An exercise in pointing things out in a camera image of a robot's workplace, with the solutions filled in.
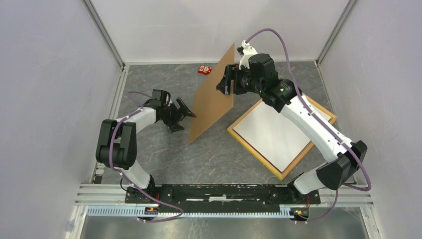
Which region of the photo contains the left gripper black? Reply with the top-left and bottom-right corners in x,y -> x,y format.
162,98 -> 196,133

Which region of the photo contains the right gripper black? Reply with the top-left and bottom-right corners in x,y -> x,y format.
215,64 -> 263,96

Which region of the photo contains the brown cardboard backing board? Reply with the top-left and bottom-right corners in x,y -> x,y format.
187,44 -> 235,144

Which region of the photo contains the building photo print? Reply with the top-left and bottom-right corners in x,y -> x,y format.
232,101 -> 332,173

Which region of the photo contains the wooden picture frame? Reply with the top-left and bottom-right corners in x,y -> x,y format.
226,95 -> 338,181

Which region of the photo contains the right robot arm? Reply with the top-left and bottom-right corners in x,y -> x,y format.
216,53 -> 368,203

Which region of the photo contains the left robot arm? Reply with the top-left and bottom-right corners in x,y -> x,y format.
95,89 -> 196,203

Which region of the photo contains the red toy block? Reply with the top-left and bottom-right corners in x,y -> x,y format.
198,65 -> 212,75

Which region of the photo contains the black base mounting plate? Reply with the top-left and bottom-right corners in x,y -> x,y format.
124,183 -> 321,214

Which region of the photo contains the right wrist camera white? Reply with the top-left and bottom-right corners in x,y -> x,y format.
237,40 -> 258,69

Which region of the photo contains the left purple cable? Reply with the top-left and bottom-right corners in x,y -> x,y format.
108,91 -> 184,224

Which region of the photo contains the aluminium rail base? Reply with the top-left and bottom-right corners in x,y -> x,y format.
76,184 -> 374,221

